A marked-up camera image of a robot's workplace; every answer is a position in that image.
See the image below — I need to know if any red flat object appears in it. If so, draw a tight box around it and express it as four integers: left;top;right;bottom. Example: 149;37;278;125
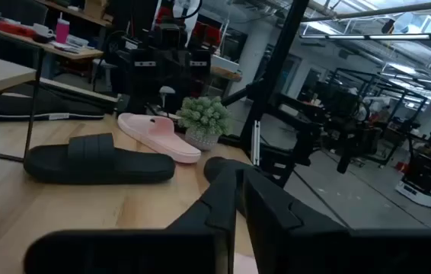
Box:
0;20;36;38

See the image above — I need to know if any green plant in white pot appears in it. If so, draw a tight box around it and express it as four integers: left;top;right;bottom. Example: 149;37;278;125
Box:
176;95;231;151

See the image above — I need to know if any white mug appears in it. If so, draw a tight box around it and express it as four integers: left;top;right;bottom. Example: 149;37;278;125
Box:
32;22;56;39

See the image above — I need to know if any black rubber slide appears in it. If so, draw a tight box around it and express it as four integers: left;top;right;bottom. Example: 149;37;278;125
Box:
23;132;177;186
203;156;266;183

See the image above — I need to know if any wooden background desk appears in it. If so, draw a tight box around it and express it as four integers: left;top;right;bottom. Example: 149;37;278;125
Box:
0;17;104;62

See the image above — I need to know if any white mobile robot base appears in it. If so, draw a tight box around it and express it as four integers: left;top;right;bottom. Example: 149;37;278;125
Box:
394;151;431;209

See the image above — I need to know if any pink rubber slide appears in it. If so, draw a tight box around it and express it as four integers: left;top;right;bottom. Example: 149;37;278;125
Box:
233;253;259;274
117;112;202;164

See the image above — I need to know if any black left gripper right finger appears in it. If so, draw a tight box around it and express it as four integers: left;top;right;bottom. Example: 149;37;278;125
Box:
242;169;431;274

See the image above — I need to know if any cardboard box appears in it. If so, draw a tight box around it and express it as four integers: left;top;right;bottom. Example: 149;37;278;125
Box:
83;0;108;20

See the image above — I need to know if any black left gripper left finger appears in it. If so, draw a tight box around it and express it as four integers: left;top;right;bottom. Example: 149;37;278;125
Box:
23;169;238;274

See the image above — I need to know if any black metal workstation frame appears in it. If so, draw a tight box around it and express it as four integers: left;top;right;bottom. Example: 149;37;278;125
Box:
327;67;429;167

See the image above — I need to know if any pink tumbler with straw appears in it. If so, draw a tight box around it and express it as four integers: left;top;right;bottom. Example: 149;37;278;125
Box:
55;14;71;44

